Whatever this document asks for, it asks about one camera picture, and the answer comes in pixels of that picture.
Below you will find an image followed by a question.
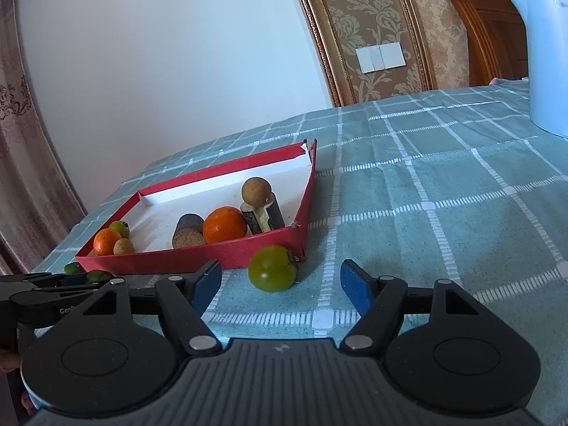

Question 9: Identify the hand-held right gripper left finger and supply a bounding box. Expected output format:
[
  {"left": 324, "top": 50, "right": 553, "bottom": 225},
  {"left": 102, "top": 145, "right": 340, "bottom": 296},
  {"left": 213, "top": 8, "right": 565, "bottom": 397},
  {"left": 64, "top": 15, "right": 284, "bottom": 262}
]
[{"left": 77, "top": 260, "right": 223, "bottom": 356}]

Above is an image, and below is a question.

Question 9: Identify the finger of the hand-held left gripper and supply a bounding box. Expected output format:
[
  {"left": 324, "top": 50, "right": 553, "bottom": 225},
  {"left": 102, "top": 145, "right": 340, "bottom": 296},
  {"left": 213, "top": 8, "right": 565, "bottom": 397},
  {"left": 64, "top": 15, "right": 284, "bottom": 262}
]
[
  {"left": 0, "top": 274, "right": 87, "bottom": 287},
  {"left": 9, "top": 285, "right": 111, "bottom": 305}
]

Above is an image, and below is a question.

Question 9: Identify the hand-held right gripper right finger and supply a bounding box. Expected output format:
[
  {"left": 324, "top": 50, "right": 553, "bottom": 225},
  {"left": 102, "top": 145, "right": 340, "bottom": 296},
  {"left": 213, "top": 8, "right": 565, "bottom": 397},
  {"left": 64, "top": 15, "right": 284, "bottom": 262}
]
[{"left": 339, "top": 260, "right": 477, "bottom": 356}]

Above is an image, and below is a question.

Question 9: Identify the short sugarcane piece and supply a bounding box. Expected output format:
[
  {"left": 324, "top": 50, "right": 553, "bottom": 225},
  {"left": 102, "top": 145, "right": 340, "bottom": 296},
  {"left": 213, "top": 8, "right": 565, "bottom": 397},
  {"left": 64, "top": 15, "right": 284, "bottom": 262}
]
[{"left": 171, "top": 213, "right": 207, "bottom": 250}]

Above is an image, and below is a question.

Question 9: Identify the large orange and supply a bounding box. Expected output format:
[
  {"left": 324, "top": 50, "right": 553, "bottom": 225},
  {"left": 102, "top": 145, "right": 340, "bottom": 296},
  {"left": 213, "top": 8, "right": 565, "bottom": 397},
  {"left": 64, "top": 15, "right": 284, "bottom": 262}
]
[{"left": 203, "top": 206, "right": 248, "bottom": 245}]

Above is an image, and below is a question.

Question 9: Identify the large green round fruit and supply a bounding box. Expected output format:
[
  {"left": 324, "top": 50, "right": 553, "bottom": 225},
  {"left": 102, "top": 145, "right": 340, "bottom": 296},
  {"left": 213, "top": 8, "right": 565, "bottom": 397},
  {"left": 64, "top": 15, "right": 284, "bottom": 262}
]
[{"left": 247, "top": 244, "right": 299, "bottom": 294}]

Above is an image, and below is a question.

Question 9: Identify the small orange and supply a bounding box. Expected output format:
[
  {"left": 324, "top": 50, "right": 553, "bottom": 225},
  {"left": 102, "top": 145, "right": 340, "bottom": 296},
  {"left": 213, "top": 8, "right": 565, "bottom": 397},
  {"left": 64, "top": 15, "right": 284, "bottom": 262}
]
[{"left": 93, "top": 228, "right": 122, "bottom": 257}]

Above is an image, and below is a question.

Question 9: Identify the red cardboard box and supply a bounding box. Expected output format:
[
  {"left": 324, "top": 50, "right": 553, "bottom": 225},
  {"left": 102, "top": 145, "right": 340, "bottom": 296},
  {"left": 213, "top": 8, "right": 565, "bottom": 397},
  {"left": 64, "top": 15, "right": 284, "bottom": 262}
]
[{"left": 75, "top": 138, "right": 318, "bottom": 276}]

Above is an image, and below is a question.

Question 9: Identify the split sugarcane piece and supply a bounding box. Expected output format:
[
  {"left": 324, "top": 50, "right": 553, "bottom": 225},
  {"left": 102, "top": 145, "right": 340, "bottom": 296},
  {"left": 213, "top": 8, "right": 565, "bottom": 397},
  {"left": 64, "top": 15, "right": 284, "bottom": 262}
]
[{"left": 240, "top": 194, "right": 286, "bottom": 235}]

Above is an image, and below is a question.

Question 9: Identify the large brown longan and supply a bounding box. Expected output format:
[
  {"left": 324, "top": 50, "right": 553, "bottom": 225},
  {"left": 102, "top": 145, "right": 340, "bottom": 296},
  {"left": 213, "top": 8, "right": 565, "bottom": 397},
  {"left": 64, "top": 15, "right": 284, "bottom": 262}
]
[{"left": 241, "top": 177, "right": 271, "bottom": 207}]

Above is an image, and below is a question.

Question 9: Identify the person's left hand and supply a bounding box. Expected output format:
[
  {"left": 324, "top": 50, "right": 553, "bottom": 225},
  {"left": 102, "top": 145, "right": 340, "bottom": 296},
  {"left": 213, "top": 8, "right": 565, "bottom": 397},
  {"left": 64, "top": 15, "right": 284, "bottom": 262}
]
[{"left": 0, "top": 349, "right": 22, "bottom": 374}]

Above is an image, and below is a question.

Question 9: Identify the patterned beige curtain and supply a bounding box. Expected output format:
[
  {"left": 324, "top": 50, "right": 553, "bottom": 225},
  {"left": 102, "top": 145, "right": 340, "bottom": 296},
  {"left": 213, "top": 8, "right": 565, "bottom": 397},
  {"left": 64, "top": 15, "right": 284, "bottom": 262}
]
[{"left": 0, "top": 0, "right": 87, "bottom": 276}]

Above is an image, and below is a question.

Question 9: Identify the green checked tablecloth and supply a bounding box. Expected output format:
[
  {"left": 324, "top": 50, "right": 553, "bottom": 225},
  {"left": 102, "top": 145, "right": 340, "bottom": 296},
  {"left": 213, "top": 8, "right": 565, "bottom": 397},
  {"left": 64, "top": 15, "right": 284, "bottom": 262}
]
[{"left": 31, "top": 82, "right": 568, "bottom": 426}]

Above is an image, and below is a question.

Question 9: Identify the wooden headboard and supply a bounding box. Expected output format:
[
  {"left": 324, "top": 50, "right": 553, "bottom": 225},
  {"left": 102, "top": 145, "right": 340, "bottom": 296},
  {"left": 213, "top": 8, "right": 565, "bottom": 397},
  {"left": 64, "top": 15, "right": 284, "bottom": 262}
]
[{"left": 445, "top": 0, "right": 529, "bottom": 87}]

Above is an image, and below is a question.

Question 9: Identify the white electric kettle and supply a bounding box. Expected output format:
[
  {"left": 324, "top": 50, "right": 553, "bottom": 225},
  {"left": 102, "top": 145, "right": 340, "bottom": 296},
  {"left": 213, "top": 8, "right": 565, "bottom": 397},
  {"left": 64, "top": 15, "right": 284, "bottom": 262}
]
[{"left": 509, "top": 0, "right": 568, "bottom": 138}]

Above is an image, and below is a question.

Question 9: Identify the gold wall moulding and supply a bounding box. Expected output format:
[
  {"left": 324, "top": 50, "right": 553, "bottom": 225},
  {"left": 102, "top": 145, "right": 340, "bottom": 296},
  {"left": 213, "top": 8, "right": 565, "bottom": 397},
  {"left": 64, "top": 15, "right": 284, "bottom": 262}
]
[{"left": 284, "top": 0, "right": 438, "bottom": 108}]

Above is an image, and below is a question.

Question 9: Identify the white light switch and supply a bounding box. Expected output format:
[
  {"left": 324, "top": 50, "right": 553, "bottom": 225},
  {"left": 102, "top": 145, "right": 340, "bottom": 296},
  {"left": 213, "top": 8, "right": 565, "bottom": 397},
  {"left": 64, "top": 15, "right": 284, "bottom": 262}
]
[{"left": 356, "top": 42, "right": 405, "bottom": 74}]

